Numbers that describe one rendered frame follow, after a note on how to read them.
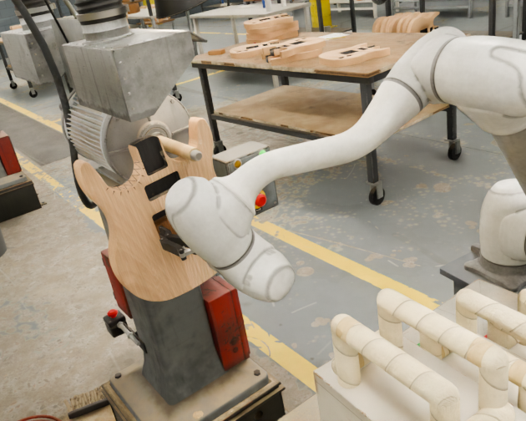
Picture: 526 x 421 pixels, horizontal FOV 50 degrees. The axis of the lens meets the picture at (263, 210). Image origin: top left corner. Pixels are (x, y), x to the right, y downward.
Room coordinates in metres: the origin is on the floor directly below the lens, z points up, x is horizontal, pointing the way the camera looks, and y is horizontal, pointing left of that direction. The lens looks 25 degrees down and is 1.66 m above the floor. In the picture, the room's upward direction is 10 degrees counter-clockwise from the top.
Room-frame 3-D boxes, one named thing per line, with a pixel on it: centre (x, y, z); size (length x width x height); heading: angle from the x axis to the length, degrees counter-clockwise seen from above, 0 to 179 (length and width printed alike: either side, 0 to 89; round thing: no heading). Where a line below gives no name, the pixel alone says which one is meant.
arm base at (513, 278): (1.38, -0.67, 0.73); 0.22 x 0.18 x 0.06; 25
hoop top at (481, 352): (0.56, -0.19, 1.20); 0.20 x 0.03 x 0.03; 29
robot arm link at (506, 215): (1.35, -0.68, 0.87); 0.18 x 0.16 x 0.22; 27
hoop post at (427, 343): (0.67, -0.22, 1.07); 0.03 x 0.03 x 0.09
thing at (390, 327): (0.64, -0.15, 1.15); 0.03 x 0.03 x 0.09
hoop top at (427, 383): (0.52, -0.12, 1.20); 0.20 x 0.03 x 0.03; 29
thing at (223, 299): (1.72, 0.25, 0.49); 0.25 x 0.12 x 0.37; 32
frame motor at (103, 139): (1.59, 0.34, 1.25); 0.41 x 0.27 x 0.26; 32
